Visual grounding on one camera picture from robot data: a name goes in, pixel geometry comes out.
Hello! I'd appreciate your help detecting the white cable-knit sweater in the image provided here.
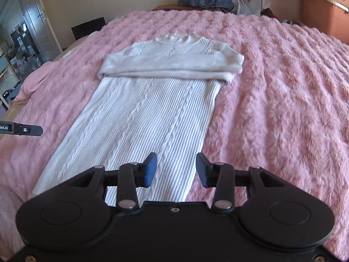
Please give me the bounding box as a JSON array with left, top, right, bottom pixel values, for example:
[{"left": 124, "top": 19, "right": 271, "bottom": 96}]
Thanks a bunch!
[{"left": 33, "top": 34, "right": 244, "bottom": 202}]

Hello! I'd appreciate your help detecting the pink fluffy bed blanket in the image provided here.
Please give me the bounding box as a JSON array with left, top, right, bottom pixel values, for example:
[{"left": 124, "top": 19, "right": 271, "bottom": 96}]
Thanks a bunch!
[{"left": 1, "top": 11, "right": 348, "bottom": 260}]

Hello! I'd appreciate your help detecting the white door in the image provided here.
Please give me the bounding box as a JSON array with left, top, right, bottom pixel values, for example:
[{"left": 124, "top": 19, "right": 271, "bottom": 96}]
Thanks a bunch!
[{"left": 19, "top": 0, "right": 62, "bottom": 62}]

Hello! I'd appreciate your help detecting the white plastic bag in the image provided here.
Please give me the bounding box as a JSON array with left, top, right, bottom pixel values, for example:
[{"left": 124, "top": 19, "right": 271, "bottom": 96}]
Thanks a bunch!
[{"left": 237, "top": 0, "right": 258, "bottom": 16}]

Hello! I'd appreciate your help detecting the brown cardboard box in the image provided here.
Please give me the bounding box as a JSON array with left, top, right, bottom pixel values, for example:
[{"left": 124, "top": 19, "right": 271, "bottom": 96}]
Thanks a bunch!
[{"left": 153, "top": 4, "right": 224, "bottom": 12}]

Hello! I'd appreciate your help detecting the pink plastic storage bin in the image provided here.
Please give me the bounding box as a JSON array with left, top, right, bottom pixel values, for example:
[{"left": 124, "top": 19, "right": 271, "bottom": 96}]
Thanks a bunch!
[{"left": 301, "top": 0, "right": 348, "bottom": 44}]

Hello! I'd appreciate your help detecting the black panel by wall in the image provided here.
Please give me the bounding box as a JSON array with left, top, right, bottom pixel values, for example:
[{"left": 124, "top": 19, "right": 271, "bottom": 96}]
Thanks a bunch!
[{"left": 72, "top": 17, "right": 106, "bottom": 41}]

